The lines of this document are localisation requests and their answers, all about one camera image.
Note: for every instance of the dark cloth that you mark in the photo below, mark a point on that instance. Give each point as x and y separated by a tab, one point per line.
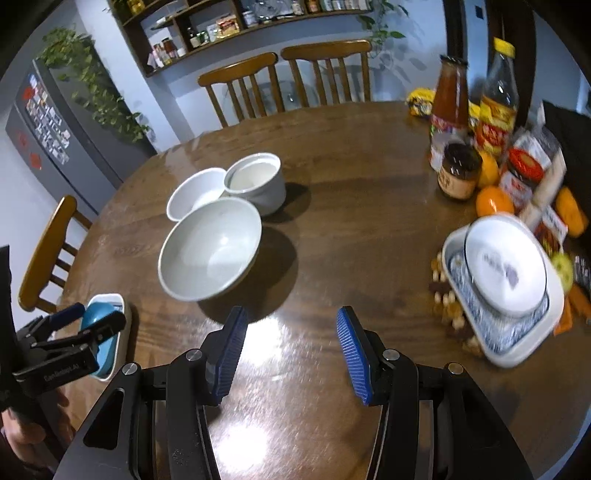
570	138

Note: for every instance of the blue patterned square plate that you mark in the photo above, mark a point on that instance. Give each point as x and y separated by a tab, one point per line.
123	332
508	341

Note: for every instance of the wooden wall shelf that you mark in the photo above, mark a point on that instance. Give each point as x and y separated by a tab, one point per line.
198	41

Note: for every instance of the grey refrigerator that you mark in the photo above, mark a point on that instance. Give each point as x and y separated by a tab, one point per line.
92	147

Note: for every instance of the large white bowl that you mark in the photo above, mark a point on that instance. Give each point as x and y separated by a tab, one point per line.
207	249

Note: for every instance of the green apple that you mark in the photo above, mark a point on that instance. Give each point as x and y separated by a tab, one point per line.
564	272

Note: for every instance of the person's left hand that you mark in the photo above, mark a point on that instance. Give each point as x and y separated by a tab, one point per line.
21	434

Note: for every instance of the red sauce bottle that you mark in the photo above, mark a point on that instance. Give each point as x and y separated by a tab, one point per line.
450	106

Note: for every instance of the yellow snack packet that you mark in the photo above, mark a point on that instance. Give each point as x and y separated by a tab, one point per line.
421	101

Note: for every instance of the cluster of fridge magnets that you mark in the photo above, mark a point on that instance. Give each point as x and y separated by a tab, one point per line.
44	120

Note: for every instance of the white bowl with print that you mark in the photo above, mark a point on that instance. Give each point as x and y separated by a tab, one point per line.
505	267

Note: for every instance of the dark wooden door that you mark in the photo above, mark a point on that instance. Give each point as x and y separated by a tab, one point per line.
489	37

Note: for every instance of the orange fruit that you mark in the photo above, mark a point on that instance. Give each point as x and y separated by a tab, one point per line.
569	212
494	201

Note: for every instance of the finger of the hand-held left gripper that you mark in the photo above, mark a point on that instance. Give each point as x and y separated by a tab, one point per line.
64	316
101	330

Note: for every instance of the small white ribbed bowl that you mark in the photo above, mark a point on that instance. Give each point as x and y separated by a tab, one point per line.
263	184

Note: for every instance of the plain blue square plate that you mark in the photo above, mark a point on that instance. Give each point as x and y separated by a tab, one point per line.
94	314

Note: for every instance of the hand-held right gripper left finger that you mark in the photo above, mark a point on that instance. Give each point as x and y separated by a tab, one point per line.
228	353

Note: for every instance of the small-leaved hanging plant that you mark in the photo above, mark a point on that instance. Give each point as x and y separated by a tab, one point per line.
383	27

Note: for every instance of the trailing green plant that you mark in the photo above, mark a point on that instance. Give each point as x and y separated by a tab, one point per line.
101	92

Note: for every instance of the white food packet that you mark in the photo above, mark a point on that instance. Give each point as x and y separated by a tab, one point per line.
549	184

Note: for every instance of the dark-lidded sauce jar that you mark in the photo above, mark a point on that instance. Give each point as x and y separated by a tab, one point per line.
459	173

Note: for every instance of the wooden chair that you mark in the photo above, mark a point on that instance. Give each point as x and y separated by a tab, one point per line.
323	50
44	258
235	69

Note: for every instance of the row of jars and bottles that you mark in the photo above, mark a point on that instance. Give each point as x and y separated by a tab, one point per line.
226	25

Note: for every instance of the medium white bowl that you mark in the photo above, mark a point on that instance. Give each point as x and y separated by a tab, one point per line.
194	194

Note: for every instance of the yellow-capped clear bottle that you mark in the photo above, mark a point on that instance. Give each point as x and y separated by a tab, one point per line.
498	106

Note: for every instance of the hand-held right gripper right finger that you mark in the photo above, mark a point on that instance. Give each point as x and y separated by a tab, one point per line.
354	355

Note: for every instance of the red-lidded jar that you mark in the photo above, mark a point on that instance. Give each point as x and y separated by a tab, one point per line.
524	173

